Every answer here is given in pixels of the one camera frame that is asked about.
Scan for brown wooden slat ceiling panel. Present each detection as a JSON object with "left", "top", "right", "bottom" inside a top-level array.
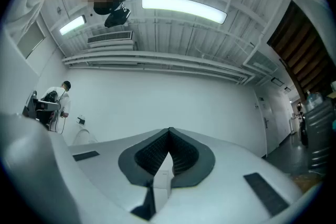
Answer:
[{"left": 266, "top": 0, "right": 336, "bottom": 99}]

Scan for white ceiling pipes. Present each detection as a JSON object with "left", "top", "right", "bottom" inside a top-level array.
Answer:
[{"left": 61, "top": 50, "right": 256, "bottom": 85}]

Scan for white ceiling vent grille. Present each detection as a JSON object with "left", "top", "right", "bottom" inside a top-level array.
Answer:
[{"left": 246, "top": 49, "right": 279, "bottom": 74}]

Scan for white door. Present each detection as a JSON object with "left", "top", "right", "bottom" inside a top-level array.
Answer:
[{"left": 258, "top": 97, "right": 280, "bottom": 158}]

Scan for white toilet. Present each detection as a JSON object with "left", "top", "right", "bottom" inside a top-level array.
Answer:
[{"left": 71, "top": 127, "right": 98, "bottom": 146}]

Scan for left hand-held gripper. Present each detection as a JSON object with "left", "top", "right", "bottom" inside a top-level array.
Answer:
[{"left": 22, "top": 90, "right": 61, "bottom": 124}]

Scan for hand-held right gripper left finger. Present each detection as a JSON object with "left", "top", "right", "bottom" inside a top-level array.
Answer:
[{"left": 49, "top": 127, "right": 171, "bottom": 224}]

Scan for white air conditioner vent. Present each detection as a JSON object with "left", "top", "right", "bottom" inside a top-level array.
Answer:
[{"left": 86, "top": 30, "right": 135, "bottom": 48}]

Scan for frosted wall window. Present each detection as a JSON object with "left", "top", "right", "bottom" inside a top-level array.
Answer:
[{"left": 16, "top": 20, "right": 46, "bottom": 60}]

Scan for large water jug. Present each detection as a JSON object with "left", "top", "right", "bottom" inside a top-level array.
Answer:
[{"left": 306, "top": 91, "right": 325, "bottom": 112}]

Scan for black head-worn camera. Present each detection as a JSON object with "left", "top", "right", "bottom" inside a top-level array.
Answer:
[{"left": 104, "top": 6, "right": 131, "bottom": 28}]

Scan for long ceiling light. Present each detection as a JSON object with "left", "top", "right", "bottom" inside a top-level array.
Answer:
[{"left": 141, "top": 0, "right": 228, "bottom": 25}]

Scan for short ceiling light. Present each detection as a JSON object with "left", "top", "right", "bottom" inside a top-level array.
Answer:
[{"left": 59, "top": 15, "right": 87, "bottom": 36}]

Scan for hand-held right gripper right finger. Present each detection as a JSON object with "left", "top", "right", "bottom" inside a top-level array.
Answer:
[{"left": 146, "top": 127, "right": 305, "bottom": 224}]

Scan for grey ribbed container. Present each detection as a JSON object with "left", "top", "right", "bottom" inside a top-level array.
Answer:
[{"left": 300, "top": 101, "right": 336, "bottom": 170}]

